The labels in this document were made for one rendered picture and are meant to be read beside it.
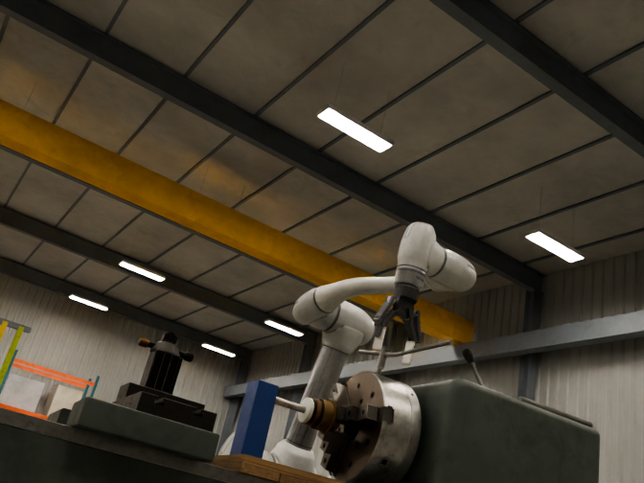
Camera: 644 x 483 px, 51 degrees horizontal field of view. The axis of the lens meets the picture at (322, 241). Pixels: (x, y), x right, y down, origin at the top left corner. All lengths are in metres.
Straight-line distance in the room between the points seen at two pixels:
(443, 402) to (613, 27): 8.36
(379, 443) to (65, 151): 11.31
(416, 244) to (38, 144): 11.04
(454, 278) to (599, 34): 8.07
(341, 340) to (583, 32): 7.92
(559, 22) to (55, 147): 8.39
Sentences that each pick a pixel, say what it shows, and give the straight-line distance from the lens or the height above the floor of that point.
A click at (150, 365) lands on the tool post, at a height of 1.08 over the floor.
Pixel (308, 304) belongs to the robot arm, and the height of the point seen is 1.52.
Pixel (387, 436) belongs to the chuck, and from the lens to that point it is 1.85.
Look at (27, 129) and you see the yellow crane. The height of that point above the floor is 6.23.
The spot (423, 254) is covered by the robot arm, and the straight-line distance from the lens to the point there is 2.04.
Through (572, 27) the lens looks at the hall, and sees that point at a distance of 9.88.
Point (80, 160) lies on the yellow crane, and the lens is 12.79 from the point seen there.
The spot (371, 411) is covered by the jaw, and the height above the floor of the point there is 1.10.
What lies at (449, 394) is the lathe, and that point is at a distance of 1.91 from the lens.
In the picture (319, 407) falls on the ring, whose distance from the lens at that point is 1.88.
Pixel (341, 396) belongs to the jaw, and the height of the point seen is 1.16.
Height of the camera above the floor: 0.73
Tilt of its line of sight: 25 degrees up
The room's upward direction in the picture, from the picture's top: 13 degrees clockwise
